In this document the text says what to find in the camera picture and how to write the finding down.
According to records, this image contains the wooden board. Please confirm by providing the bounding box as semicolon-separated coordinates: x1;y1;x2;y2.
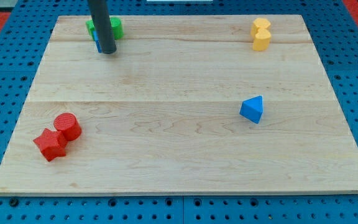
0;15;358;197

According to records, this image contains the blue triangular prism block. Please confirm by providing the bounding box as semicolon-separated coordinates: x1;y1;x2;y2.
239;95;264;124

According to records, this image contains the yellow heart block front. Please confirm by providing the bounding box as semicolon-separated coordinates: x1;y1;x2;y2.
252;29;272;51

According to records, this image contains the green cylinder block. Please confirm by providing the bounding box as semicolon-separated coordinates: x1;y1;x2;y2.
110;17;124;40

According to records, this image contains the red cylinder block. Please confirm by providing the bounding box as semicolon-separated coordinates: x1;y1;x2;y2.
53;113;82;141

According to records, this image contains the blue block behind rod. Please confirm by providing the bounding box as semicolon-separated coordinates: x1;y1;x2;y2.
93;30;102;53

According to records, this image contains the yellow block rear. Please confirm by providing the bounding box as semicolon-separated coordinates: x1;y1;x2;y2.
250;17;271;39

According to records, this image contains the green block behind rod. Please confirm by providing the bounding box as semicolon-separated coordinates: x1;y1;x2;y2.
85;20;95;40

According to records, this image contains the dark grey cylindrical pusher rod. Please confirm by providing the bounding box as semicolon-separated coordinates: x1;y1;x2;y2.
88;0;117;54

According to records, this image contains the red star block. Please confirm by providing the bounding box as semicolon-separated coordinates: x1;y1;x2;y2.
33;128;68;162

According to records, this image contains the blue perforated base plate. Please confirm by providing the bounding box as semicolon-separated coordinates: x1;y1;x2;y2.
0;0;358;223

